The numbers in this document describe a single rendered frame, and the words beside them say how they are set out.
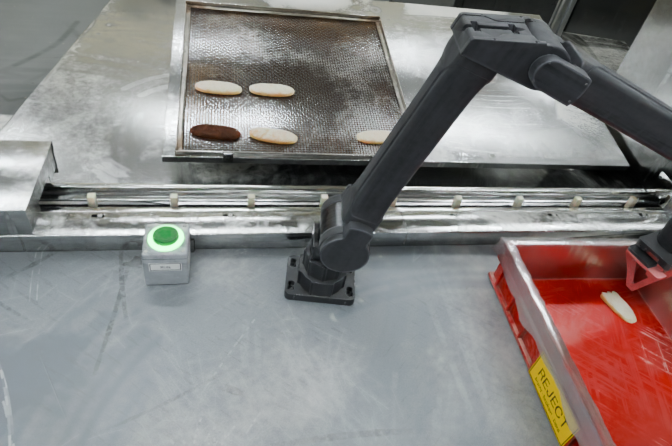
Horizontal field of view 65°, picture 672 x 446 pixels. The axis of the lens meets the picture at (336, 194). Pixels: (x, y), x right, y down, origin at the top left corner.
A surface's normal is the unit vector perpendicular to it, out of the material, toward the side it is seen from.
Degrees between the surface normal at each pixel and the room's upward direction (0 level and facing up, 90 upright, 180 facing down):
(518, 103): 10
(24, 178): 0
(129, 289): 0
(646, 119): 87
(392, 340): 0
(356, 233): 90
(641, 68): 90
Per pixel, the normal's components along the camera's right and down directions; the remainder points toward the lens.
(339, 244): 0.00, 0.66
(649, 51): -0.98, 0.00
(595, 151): 0.18, -0.61
